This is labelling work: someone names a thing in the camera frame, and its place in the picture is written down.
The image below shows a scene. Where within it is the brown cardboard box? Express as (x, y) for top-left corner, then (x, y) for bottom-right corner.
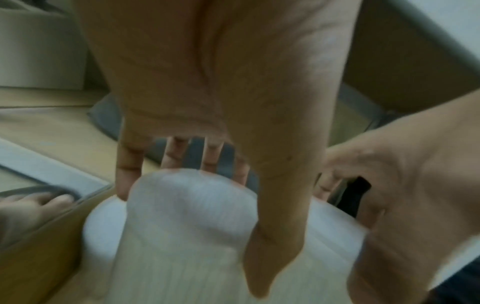
(0, 183), (127, 304)

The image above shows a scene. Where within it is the dark grey printed bag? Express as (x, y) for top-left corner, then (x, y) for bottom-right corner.
(86, 92), (260, 191)

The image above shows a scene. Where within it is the person's left hand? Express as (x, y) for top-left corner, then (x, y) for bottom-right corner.
(72, 0), (363, 299)

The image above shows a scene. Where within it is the white device in tray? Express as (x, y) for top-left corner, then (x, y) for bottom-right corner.
(0, 0), (91, 90)

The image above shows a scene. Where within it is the person's left foot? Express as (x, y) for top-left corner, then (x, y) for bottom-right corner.
(0, 191), (76, 247)

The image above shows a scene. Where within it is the person's right hand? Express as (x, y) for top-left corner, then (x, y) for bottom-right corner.
(312, 89), (480, 299)

